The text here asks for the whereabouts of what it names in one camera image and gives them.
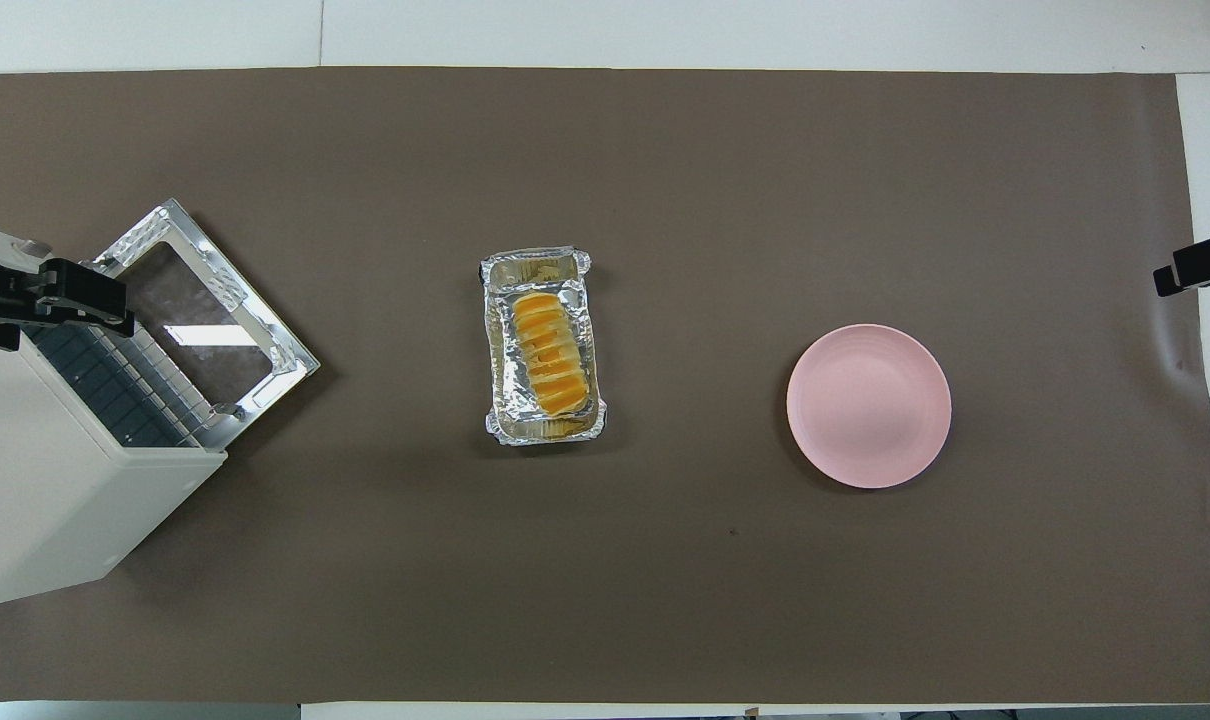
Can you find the sliced yellow bread loaf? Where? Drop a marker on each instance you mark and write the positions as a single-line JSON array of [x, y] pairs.
[[550, 355]]

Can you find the glass oven door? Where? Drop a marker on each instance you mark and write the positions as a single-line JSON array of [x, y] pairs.
[[255, 330]]

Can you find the aluminium foil tray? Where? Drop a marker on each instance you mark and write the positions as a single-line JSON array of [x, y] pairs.
[[530, 268]]

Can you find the pink round plate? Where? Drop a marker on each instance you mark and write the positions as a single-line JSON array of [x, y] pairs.
[[870, 405]]

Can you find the brown paper table mat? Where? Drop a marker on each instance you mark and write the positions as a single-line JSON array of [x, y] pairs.
[[665, 580]]

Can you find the cream toaster oven body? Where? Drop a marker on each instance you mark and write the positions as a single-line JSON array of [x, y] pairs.
[[45, 500]]

